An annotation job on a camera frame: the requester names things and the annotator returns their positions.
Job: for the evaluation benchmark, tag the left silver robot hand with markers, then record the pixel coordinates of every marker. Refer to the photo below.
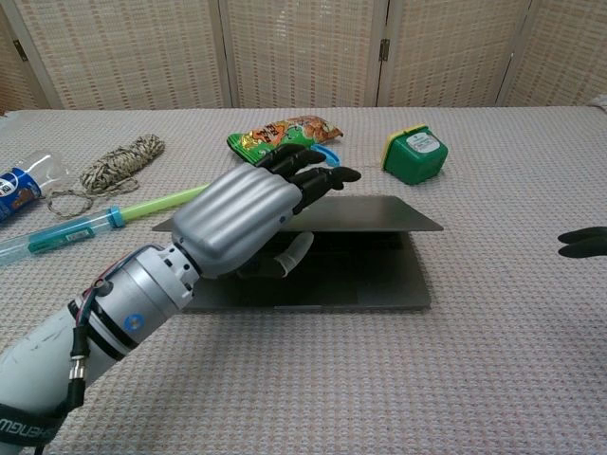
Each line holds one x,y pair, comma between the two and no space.
237,213

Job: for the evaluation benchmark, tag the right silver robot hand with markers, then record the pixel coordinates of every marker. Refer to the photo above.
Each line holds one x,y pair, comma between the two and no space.
588,242

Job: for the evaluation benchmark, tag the silver laptop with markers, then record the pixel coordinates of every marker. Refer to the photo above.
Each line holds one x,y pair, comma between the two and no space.
379,213

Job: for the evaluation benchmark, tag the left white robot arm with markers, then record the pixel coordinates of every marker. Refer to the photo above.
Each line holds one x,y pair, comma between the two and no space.
38,351

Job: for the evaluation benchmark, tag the green snack bag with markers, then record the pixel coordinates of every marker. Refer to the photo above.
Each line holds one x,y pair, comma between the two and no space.
284,132

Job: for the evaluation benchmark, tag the green and blue water pump toy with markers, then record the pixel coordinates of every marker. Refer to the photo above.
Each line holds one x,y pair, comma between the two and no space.
142,205

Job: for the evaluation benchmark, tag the white object behind table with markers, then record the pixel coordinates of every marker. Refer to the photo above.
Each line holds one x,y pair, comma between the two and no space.
600,102

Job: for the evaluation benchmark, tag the green box with yellow lid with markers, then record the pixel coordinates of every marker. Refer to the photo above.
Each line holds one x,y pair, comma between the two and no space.
412,163

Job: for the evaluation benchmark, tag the waffle weave tablecloth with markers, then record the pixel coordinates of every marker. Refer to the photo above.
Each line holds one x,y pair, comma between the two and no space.
427,369

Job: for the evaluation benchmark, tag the clear plastic Pepsi bottle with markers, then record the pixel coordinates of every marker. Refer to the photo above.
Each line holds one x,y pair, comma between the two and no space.
28,182

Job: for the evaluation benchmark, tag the brass screen hinge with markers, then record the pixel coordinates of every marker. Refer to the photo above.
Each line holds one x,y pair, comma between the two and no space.
384,49
18,49

